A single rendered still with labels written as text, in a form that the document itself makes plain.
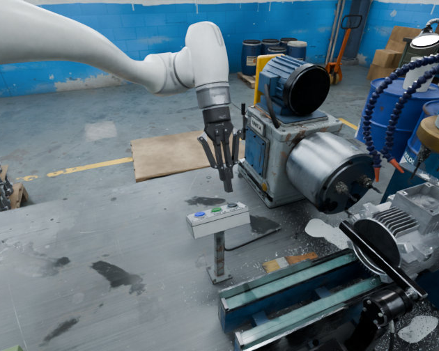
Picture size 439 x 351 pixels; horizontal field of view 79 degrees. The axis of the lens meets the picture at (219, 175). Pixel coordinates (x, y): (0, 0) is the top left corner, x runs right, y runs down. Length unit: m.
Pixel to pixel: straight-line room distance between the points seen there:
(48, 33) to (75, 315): 0.76
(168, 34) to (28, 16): 5.45
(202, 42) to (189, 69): 0.07
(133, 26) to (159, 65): 5.00
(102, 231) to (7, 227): 0.39
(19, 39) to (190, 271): 0.77
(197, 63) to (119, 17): 5.06
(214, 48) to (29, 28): 0.40
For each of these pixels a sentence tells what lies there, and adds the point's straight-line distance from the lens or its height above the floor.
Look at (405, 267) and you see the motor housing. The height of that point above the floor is 1.03.
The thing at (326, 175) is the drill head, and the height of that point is 1.11.
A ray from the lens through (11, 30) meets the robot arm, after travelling 0.48.
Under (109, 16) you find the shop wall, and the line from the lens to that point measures 5.74.
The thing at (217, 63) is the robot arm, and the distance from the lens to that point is 0.72.
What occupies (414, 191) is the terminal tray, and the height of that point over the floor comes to 1.12.
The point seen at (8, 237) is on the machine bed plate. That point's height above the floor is 0.80.
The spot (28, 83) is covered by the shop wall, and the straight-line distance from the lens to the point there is 6.05.
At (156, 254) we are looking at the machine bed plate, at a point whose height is 0.80.
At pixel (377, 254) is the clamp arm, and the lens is 0.82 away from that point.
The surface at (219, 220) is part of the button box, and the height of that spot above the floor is 1.07.
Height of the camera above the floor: 1.59
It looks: 35 degrees down
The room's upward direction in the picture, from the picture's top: straight up
